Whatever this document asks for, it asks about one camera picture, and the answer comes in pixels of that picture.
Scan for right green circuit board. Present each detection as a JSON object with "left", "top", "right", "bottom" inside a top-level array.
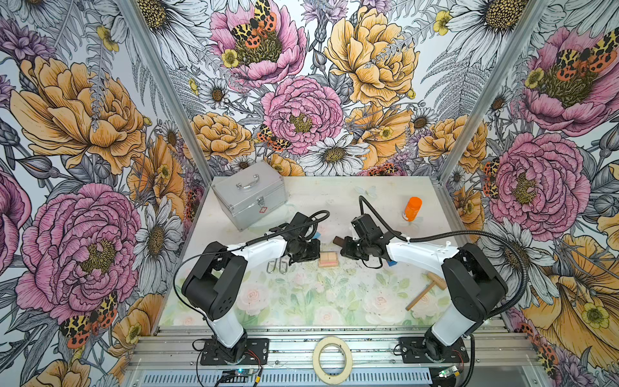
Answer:
[{"left": 437, "top": 365, "right": 460, "bottom": 378}]

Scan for masking tape roll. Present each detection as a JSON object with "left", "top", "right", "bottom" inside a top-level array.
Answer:
[{"left": 312, "top": 335, "right": 354, "bottom": 386}]

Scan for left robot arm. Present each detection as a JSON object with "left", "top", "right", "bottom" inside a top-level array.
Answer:
[{"left": 177, "top": 210, "right": 330, "bottom": 365}]

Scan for thin wood stick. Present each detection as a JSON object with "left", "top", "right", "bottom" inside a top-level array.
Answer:
[{"left": 406, "top": 272, "right": 447, "bottom": 311}]

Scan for aluminium frame rail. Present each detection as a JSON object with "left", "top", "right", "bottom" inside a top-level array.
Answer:
[{"left": 125, "top": 326, "right": 543, "bottom": 371}]

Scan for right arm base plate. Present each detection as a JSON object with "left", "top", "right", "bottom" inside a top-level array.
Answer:
[{"left": 394, "top": 336, "right": 470, "bottom": 364}]

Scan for metal tongs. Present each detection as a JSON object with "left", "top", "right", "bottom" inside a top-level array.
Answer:
[{"left": 266, "top": 258, "right": 289, "bottom": 275}]

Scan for silver metal case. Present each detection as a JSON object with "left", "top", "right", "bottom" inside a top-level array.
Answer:
[{"left": 213, "top": 161, "right": 288, "bottom": 231}]

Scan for green circuit board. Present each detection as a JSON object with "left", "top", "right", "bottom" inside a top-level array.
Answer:
[
  {"left": 437, "top": 365, "right": 460, "bottom": 378},
  {"left": 218, "top": 369, "right": 262, "bottom": 383}
]

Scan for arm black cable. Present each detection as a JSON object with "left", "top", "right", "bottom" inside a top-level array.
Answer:
[
  {"left": 358, "top": 195, "right": 529, "bottom": 387},
  {"left": 172, "top": 209, "right": 331, "bottom": 335}
]

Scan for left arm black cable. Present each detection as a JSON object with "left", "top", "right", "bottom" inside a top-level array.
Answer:
[{"left": 172, "top": 209, "right": 331, "bottom": 335}]

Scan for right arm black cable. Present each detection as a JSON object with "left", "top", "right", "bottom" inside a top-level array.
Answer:
[{"left": 358, "top": 195, "right": 529, "bottom": 387}]

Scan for orange plastic bottle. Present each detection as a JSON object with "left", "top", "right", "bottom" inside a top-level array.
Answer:
[{"left": 402, "top": 197, "right": 422, "bottom": 223}]

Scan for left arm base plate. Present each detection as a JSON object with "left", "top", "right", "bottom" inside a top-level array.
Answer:
[{"left": 198, "top": 338, "right": 270, "bottom": 366}]

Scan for dark brown block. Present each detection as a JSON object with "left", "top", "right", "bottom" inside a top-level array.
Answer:
[{"left": 333, "top": 236, "right": 345, "bottom": 248}]

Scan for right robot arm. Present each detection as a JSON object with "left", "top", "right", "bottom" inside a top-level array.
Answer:
[{"left": 334, "top": 214, "right": 508, "bottom": 362}]

